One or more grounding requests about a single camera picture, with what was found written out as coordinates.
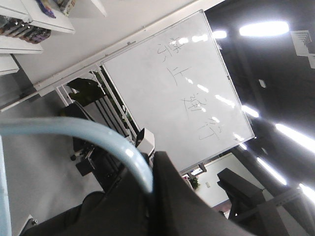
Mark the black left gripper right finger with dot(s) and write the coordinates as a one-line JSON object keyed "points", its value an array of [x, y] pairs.
{"points": [[179, 211]]}

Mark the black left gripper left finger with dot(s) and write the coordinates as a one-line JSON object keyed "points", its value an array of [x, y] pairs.
{"points": [[121, 213]]}

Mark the light blue plastic basket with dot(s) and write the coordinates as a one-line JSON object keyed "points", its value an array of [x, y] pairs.
{"points": [[95, 133]]}

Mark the white whiteboard on stand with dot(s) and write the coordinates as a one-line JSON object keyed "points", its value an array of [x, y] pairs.
{"points": [[176, 84]]}

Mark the white store shelving unit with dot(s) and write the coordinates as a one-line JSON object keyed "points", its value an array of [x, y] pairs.
{"points": [[23, 27]]}

